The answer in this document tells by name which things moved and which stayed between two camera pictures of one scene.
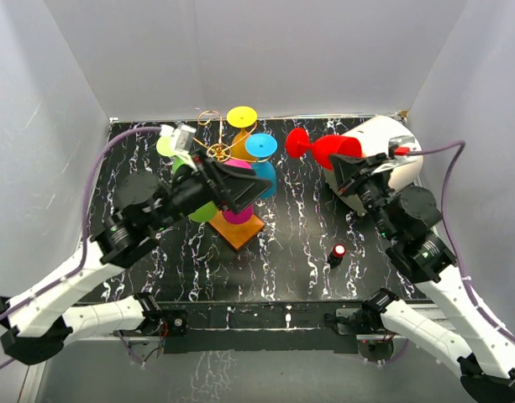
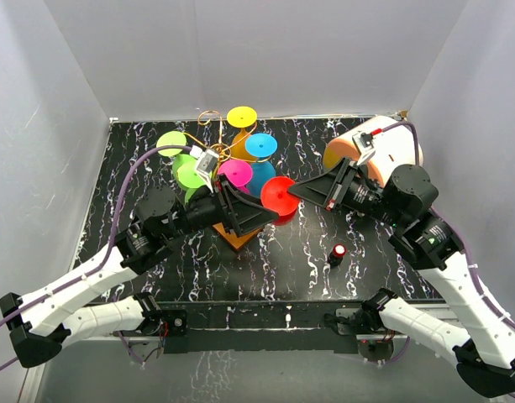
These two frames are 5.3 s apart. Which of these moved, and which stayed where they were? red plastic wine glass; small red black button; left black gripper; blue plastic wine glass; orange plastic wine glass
Moved: left black gripper; red plastic wine glass
Stayed: small red black button; blue plastic wine glass; orange plastic wine glass
